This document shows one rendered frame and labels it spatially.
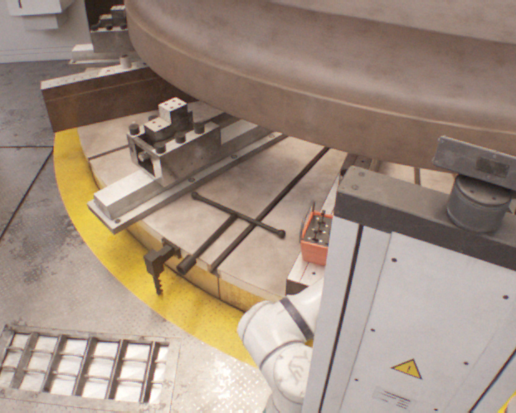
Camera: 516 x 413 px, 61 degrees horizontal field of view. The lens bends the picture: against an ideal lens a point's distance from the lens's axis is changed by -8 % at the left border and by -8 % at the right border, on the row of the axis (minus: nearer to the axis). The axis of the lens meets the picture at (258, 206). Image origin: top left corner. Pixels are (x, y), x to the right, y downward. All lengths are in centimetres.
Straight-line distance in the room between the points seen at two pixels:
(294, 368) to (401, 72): 143
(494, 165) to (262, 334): 99
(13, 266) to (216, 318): 138
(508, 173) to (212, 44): 224
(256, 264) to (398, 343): 175
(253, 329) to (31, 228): 232
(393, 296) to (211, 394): 180
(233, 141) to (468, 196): 263
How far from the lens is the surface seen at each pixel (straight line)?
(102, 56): 476
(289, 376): 131
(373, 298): 72
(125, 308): 277
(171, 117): 272
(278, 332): 140
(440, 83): 225
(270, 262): 248
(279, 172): 304
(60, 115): 373
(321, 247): 188
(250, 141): 320
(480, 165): 56
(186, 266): 243
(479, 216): 56
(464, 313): 69
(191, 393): 242
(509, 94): 234
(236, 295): 258
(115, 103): 373
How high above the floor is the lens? 215
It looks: 41 degrees down
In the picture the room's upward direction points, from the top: straight up
